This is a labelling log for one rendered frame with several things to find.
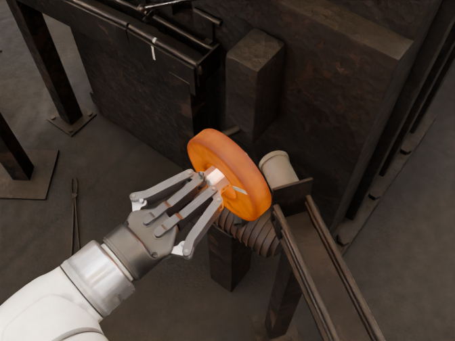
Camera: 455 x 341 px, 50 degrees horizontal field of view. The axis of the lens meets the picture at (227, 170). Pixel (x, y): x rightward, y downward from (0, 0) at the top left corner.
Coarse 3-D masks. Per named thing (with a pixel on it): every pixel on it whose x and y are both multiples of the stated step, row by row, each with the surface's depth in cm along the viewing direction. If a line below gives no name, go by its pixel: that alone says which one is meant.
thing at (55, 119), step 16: (16, 0) 134; (16, 16) 141; (32, 16) 141; (32, 32) 144; (48, 32) 149; (32, 48) 151; (48, 48) 152; (48, 64) 156; (48, 80) 162; (64, 80) 166; (176, 80) 109; (64, 96) 170; (176, 96) 114; (192, 96) 111; (64, 112) 176; (80, 112) 182; (176, 112) 120; (192, 112) 116; (64, 128) 181; (80, 128) 181; (192, 128) 121; (208, 128) 128
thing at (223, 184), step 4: (220, 180) 71; (224, 180) 71; (216, 184) 71; (220, 184) 71; (224, 184) 71; (228, 184) 71; (220, 188) 70; (224, 188) 71; (220, 192) 71; (216, 196) 70; (220, 208) 70
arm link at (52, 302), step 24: (24, 288) 61; (48, 288) 60; (72, 288) 60; (0, 312) 59; (24, 312) 57; (48, 312) 57; (72, 312) 58; (96, 312) 61; (0, 336) 57; (24, 336) 55; (48, 336) 55
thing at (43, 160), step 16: (0, 112) 146; (0, 128) 146; (0, 144) 150; (16, 144) 158; (0, 160) 158; (16, 160) 158; (32, 160) 173; (48, 160) 173; (0, 176) 170; (16, 176) 166; (32, 176) 170; (48, 176) 170; (0, 192) 166; (16, 192) 166; (32, 192) 166
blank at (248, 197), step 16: (192, 144) 72; (208, 144) 68; (224, 144) 68; (192, 160) 77; (208, 160) 71; (224, 160) 66; (240, 160) 67; (240, 176) 66; (256, 176) 67; (224, 192) 76; (240, 192) 69; (256, 192) 68; (240, 208) 74; (256, 208) 69
